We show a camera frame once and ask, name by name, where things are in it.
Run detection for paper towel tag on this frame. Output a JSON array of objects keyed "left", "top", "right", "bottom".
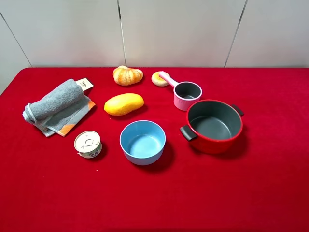
[{"left": 75, "top": 78, "right": 94, "bottom": 91}]

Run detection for blue bowl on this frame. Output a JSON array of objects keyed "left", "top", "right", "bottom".
[{"left": 120, "top": 120, "right": 166, "bottom": 166}]

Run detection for orange croissant bread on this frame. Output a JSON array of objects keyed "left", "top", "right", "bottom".
[{"left": 112, "top": 65, "right": 143, "bottom": 86}]

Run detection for round beige donut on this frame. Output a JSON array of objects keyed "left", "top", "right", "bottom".
[{"left": 151, "top": 71, "right": 169, "bottom": 87}]

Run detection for yellow mango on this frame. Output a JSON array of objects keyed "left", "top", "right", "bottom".
[{"left": 104, "top": 93, "right": 144, "bottom": 116}]

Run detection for small tin can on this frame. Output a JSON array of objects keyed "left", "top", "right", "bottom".
[{"left": 74, "top": 131, "right": 102, "bottom": 159}]

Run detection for grey rolled towel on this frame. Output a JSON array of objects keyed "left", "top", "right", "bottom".
[{"left": 22, "top": 79, "right": 96, "bottom": 137}]

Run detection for pink saucepan with handle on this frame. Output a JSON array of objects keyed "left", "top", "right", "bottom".
[{"left": 159, "top": 71, "right": 203, "bottom": 111}]

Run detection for red pot black handles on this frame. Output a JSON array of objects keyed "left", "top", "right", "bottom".
[{"left": 180, "top": 100, "right": 244, "bottom": 154}]

